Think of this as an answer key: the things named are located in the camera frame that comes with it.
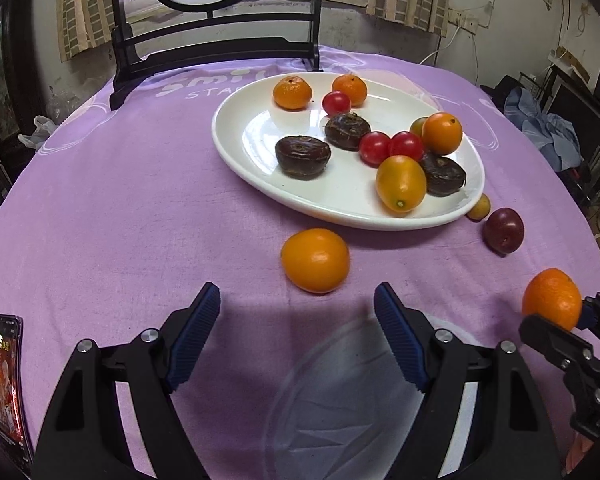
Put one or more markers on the orange tangerine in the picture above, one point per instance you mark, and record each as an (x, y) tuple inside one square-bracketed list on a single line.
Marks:
[(349, 89), (551, 298), (441, 133), (315, 267), (292, 92)]

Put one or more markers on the person's right hand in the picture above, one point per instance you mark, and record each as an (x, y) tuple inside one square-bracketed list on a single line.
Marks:
[(580, 452)]

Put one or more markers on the dark brown water chestnut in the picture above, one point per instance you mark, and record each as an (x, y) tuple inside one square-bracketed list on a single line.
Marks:
[(302, 156), (347, 131), (445, 175)]

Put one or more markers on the small green lime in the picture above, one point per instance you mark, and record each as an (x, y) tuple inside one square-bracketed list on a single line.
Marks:
[(418, 126)]

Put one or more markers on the purple printed tablecloth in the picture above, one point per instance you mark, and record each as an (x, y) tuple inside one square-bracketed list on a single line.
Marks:
[(130, 210)]

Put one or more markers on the black monitor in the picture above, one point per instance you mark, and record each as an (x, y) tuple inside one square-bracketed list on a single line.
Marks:
[(575, 105)]

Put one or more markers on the white plastic bag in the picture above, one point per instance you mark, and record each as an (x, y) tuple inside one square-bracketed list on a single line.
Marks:
[(37, 132)]

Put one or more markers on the white wall outlet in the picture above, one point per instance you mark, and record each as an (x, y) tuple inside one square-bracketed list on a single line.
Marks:
[(472, 22)]

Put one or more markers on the blue cloth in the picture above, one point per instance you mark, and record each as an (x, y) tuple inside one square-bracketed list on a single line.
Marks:
[(550, 130)]

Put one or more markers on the yellow oval tomato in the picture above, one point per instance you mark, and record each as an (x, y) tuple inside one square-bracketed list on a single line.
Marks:
[(400, 182)]

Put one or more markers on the round painted screen black stand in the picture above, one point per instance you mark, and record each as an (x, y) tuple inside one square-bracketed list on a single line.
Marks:
[(205, 50)]

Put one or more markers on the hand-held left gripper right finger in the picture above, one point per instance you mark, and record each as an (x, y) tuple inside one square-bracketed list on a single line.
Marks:
[(400, 340)]

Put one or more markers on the small yellow kumquat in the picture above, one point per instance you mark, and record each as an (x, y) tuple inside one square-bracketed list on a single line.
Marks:
[(478, 207)]

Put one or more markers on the white oval plate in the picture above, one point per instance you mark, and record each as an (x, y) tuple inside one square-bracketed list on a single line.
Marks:
[(260, 160)]

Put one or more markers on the red cherry tomato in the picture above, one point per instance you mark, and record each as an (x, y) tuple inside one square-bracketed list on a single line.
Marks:
[(406, 146), (374, 148), (336, 103)]

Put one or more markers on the dark purple plum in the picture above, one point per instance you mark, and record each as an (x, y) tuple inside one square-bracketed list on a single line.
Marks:
[(503, 230)]

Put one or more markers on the red printed packet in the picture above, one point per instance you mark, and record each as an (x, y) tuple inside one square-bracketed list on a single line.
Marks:
[(5, 385)]

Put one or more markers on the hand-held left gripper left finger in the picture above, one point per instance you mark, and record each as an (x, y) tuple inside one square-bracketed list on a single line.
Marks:
[(195, 335)]

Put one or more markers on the dark wooden cabinet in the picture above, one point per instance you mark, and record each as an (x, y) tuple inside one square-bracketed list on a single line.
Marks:
[(15, 60)]

